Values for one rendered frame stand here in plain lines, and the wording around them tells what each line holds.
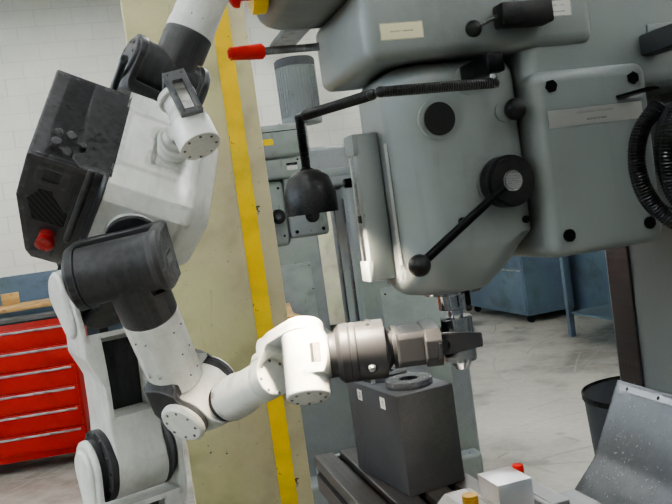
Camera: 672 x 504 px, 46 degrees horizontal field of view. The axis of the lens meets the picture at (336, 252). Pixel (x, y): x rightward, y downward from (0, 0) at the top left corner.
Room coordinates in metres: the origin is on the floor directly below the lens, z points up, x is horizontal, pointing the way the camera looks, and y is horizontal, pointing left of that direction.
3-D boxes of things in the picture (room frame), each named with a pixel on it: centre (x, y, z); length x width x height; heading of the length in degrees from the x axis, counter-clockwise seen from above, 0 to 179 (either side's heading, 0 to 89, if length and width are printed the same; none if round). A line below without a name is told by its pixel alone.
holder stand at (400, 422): (1.53, -0.08, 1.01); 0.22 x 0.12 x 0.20; 23
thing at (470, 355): (1.17, -0.16, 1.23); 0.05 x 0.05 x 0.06
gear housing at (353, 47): (1.18, -0.20, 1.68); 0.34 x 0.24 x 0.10; 105
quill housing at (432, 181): (1.17, -0.17, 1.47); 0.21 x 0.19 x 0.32; 15
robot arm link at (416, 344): (1.17, -0.07, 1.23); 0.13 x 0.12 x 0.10; 0
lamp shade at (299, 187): (1.08, 0.02, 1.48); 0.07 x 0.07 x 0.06
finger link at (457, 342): (1.13, -0.16, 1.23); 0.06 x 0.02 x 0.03; 90
